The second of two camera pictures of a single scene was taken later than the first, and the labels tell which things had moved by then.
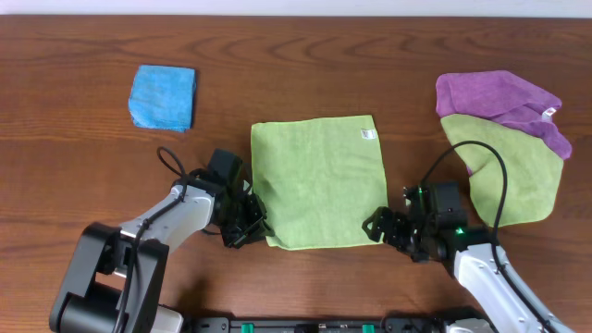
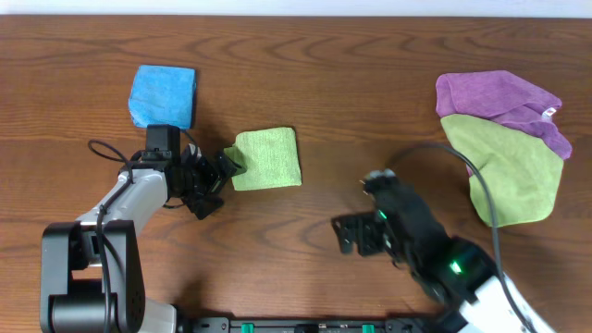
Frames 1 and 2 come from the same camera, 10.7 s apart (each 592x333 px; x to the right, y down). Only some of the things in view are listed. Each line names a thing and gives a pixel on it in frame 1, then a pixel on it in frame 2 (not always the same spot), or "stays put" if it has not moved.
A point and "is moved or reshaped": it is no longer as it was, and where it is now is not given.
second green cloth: x=534 y=164 stays put
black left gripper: x=259 y=227 → x=216 y=178
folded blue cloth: x=163 y=98 stays put
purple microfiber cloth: x=498 y=96 stays put
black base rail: x=337 y=325 stays put
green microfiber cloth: x=317 y=180 is moved or reshaped
